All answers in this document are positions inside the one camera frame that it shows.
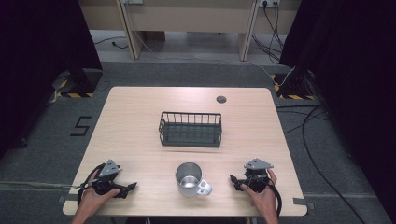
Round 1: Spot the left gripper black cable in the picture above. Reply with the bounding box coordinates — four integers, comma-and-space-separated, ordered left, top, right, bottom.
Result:
76, 162, 106, 207

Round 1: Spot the yellow black hazard tape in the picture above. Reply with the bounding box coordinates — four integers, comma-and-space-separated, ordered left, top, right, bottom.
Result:
269, 73, 316, 101
55, 77, 95, 99

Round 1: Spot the silver metal mug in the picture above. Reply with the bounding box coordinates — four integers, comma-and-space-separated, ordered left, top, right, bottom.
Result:
175, 161, 213, 199

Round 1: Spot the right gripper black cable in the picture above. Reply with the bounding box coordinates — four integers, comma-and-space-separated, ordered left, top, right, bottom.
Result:
264, 176, 283, 218

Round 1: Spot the black curtain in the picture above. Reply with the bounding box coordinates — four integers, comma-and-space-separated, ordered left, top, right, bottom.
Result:
278, 0, 396, 216
0, 0, 104, 158

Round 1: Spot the black wire basket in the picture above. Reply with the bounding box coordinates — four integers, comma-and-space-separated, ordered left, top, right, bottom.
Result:
158, 111, 223, 148

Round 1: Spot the bundle of black wall cables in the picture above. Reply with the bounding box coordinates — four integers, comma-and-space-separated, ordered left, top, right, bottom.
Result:
250, 1, 286, 65

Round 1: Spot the grey floor tape strip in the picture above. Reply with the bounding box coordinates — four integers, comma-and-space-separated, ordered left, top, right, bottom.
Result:
292, 197, 316, 211
57, 193, 79, 203

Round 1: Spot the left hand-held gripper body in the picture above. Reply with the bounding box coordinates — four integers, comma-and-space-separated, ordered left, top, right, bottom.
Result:
92, 159, 125, 197

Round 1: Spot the white wall socket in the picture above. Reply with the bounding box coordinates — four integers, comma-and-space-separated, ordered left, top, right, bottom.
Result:
259, 0, 282, 8

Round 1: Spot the person's right hand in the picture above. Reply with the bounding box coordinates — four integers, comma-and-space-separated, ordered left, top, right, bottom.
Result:
240, 168, 279, 217

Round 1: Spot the black stand base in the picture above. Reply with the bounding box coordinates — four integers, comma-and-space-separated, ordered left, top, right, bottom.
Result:
68, 66, 104, 95
285, 66, 316, 97

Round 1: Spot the long black floor cable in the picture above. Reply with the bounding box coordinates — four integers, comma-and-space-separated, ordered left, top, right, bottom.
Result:
276, 104, 368, 224

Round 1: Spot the person's left hand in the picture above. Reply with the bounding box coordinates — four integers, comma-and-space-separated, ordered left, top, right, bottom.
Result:
78, 170, 121, 217

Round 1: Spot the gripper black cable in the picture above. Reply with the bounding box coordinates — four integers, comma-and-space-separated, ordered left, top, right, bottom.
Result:
76, 162, 106, 207
264, 176, 283, 218

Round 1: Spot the black cable under desk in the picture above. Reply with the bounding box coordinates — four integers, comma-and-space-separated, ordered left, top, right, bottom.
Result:
92, 35, 130, 50

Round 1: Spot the grey cable across floor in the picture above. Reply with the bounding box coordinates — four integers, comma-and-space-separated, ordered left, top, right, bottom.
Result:
0, 180, 92, 190

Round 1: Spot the beige background desk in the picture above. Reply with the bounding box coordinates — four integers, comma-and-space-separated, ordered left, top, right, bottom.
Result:
78, 0, 303, 63

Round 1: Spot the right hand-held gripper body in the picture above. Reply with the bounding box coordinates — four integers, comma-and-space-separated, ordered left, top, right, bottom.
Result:
242, 158, 275, 193

